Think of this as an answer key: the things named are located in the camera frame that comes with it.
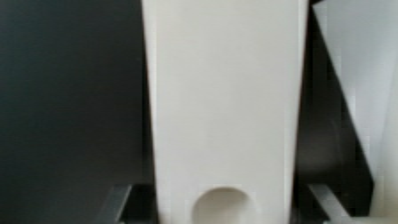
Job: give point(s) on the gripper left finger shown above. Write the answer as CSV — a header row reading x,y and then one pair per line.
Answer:
x,y
130,205

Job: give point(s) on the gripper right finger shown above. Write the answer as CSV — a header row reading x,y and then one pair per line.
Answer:
x,y
329,205

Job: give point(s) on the white chair back frame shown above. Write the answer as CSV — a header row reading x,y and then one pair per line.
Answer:
x,y
224,48

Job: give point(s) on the white flat chair panel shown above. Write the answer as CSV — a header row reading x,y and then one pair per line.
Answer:
x,y
359,29

